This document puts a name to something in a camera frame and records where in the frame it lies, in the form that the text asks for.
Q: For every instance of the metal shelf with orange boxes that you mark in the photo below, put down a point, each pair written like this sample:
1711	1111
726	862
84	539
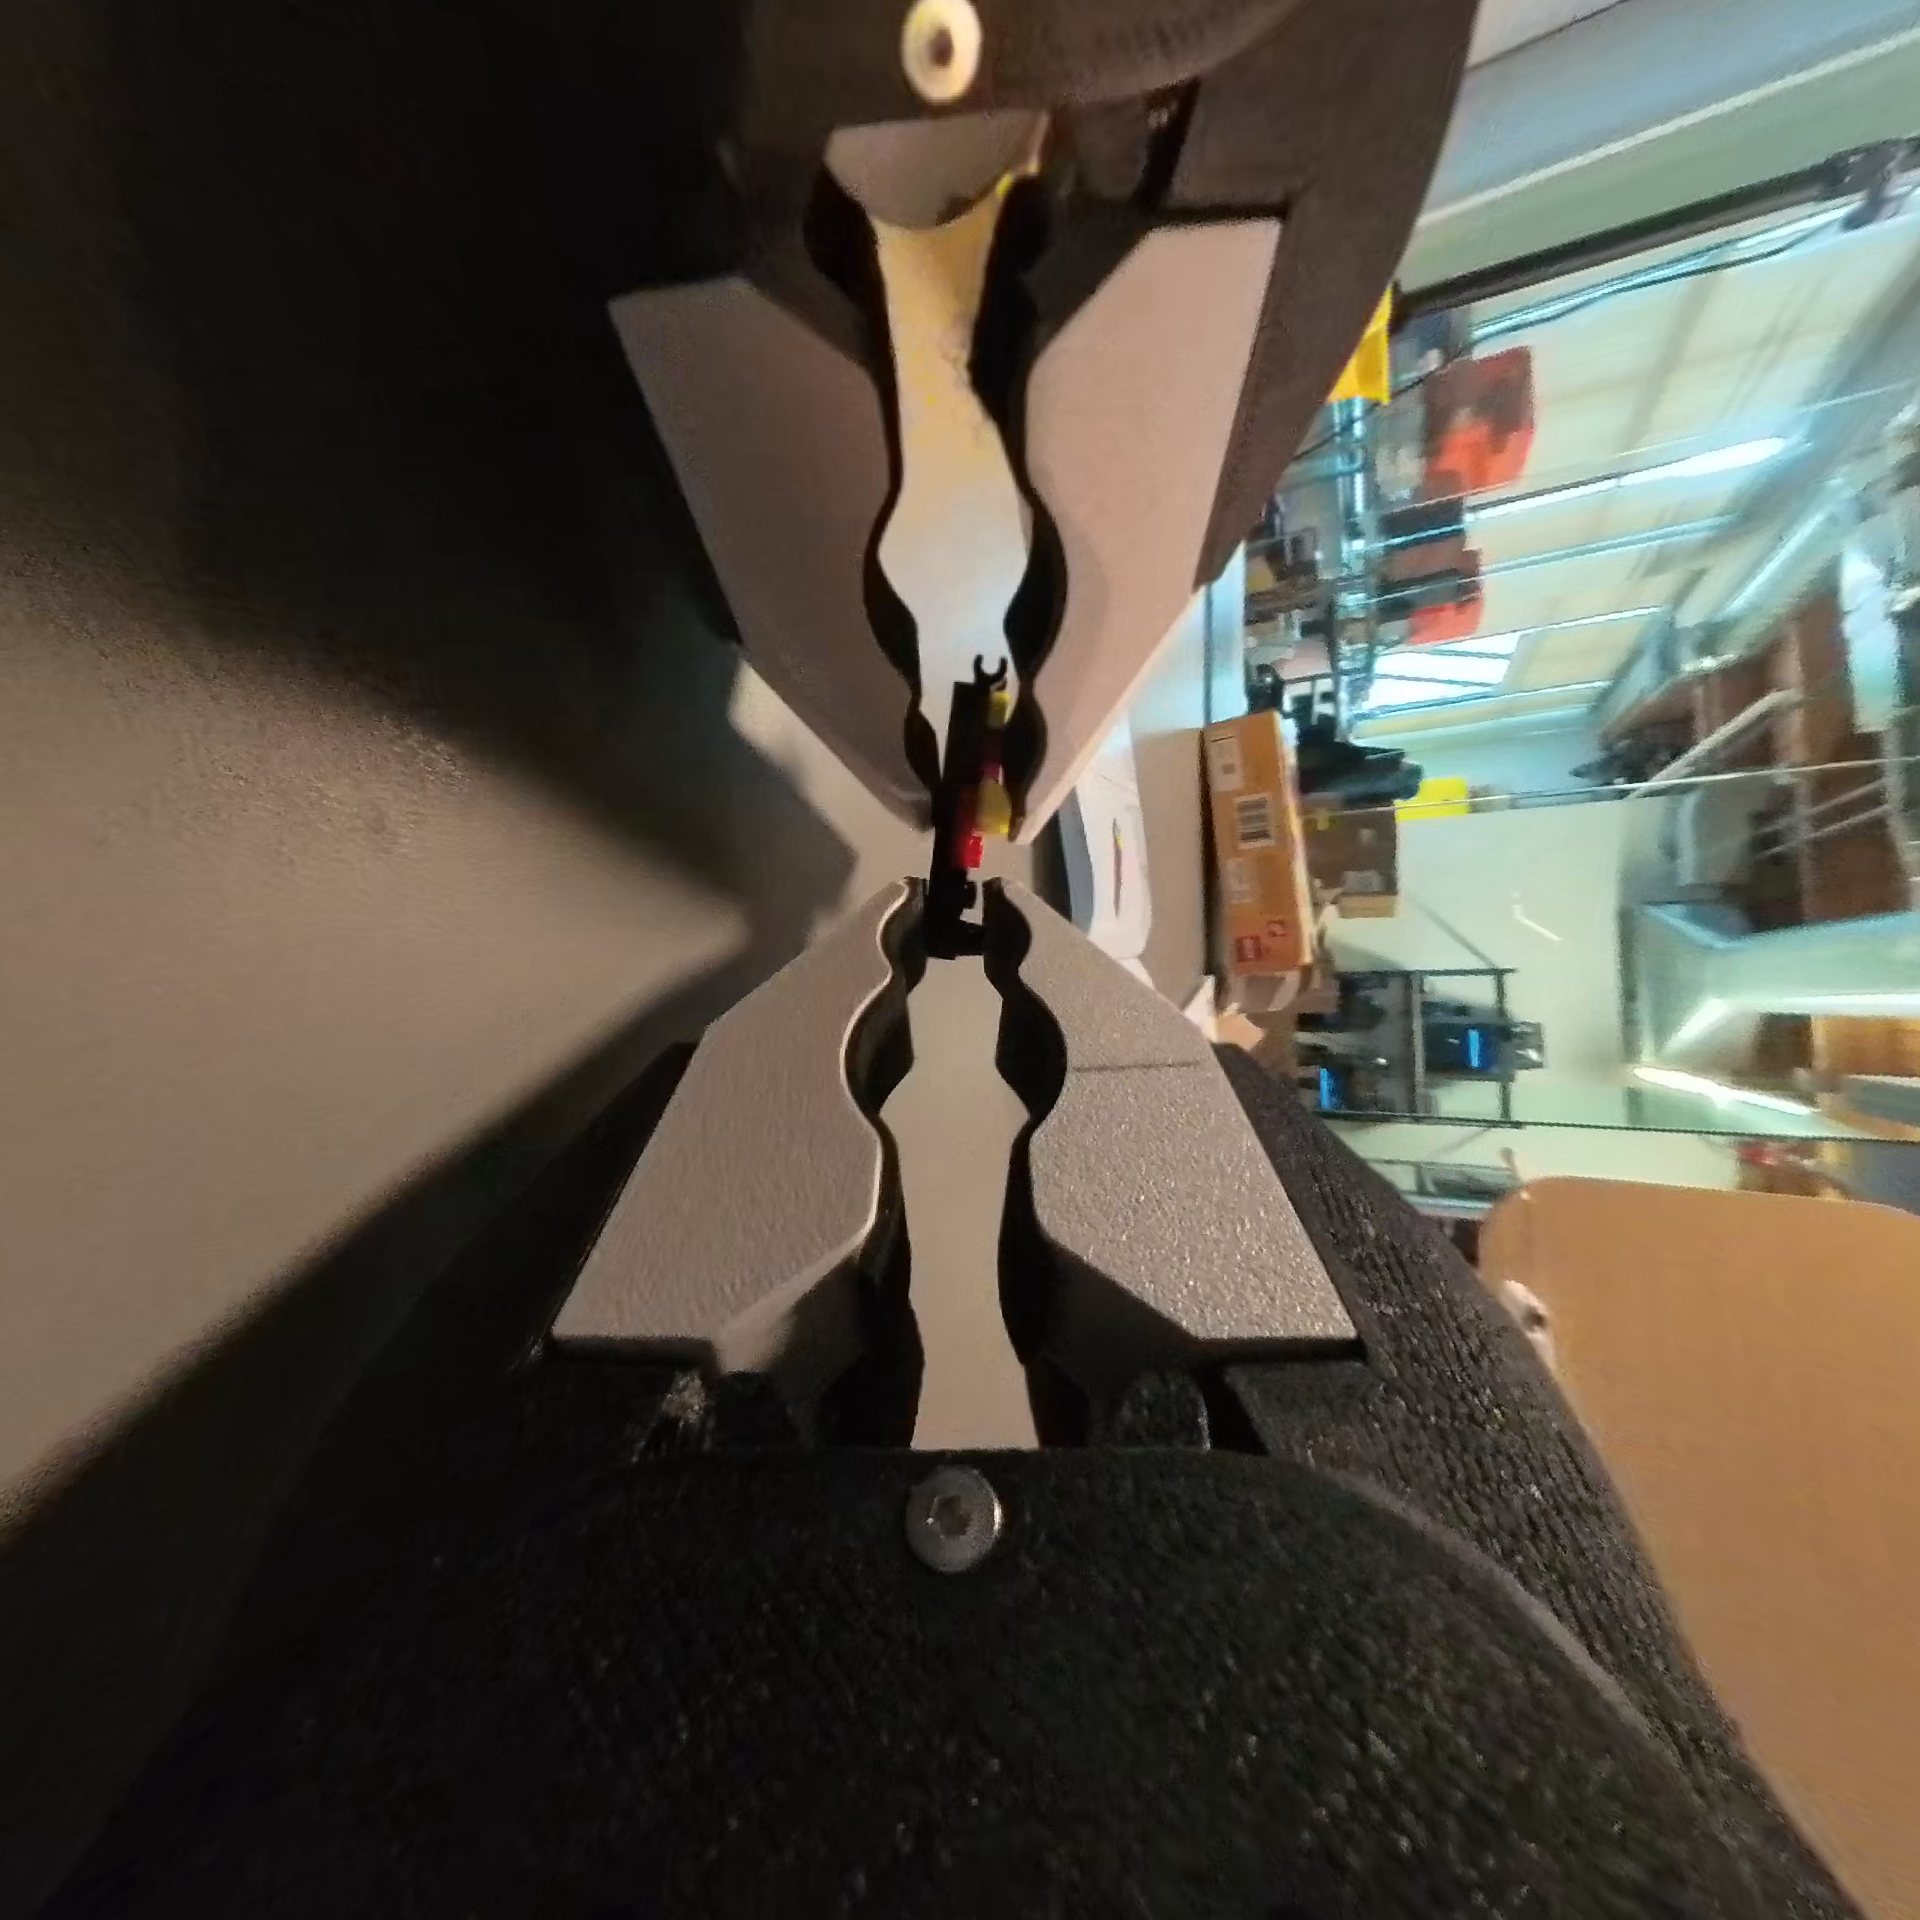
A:
1475	418

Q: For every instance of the yellow cardboard toy box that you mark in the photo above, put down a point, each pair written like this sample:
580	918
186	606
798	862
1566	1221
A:
1262	841

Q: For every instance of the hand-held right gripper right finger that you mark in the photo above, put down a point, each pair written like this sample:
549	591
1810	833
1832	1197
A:
1187	1199

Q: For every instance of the colourful printed leaflet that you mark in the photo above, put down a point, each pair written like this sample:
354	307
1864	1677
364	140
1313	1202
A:
1111	868

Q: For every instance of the black red yellow lego assembly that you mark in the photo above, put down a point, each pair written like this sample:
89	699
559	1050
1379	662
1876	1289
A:
968	747

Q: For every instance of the small yellow sign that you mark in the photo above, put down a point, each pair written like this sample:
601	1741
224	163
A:
1435	790

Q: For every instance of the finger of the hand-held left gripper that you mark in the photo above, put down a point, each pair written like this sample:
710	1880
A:
1153	418
749	451

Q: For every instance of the wooden book stand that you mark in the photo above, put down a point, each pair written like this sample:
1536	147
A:
1725	1498

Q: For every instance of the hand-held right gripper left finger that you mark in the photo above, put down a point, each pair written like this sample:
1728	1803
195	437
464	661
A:
718	1186

